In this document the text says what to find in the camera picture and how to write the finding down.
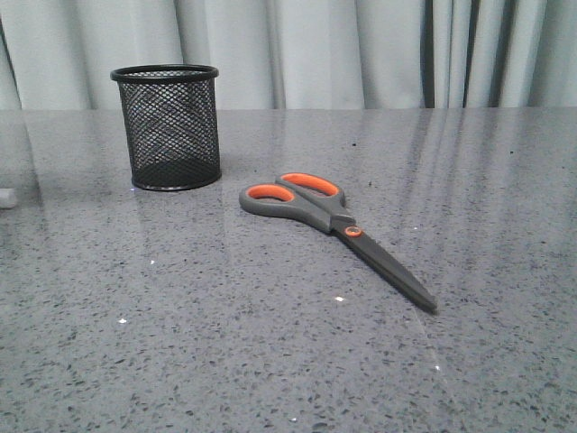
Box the grey orange scissors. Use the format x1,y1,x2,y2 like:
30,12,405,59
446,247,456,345
239,172,437,313

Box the pink pen with clear cap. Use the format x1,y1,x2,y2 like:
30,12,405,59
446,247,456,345
0,189,17,209

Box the black mesh pen holder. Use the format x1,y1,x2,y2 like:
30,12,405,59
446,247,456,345
110,64,222,191

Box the grey curtain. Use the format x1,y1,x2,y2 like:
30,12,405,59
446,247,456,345
1,1,576,109

